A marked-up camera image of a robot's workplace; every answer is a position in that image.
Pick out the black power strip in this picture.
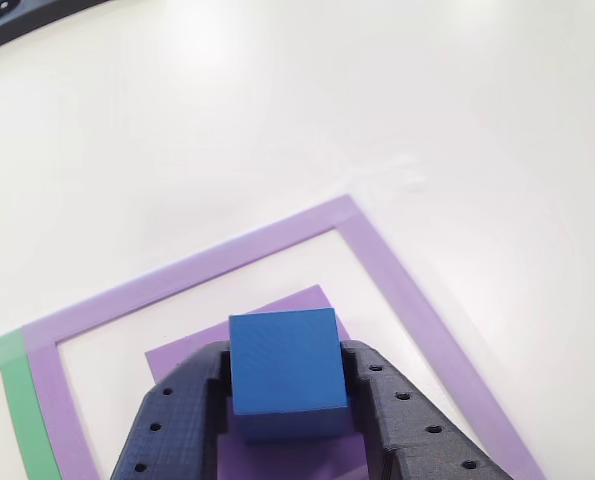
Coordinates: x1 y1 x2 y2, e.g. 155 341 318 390
0 0 113 57

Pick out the purple block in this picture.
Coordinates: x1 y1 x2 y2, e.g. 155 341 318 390
144 284 371 480

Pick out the small blue cube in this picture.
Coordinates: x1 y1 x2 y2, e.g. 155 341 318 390
228 307 349 444

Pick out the green square frame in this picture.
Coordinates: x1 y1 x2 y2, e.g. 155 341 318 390
0 329 63 480

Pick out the purple square frame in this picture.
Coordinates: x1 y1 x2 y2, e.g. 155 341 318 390
21 193 548 480

